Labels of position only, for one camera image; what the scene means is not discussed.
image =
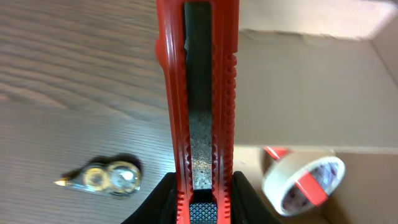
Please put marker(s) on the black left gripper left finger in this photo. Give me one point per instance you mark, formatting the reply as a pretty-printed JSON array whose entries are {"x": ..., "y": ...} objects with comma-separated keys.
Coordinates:
[{"x": 160, "y": 207}]

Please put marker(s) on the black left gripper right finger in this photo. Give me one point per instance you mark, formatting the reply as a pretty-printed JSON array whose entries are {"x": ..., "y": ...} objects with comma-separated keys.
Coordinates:
[{"x": 247, "y": 207}]

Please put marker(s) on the white tape roll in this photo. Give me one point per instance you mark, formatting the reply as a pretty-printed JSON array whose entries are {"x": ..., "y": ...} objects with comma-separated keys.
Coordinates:
[{"x": 329, "y": 174}]

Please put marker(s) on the black yellow correction tape dispenser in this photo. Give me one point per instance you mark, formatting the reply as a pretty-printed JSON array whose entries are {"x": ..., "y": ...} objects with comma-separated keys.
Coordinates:
[{"x": 117, "y": 176}]

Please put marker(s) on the red utility knife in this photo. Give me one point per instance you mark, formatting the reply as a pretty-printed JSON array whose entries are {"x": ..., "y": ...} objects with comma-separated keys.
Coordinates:
[{"x": 196, "y": 49}]

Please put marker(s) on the open cardboard box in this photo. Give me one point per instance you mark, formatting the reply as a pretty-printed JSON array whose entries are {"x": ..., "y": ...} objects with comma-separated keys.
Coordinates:
[{"x": 321, "y": 76}]

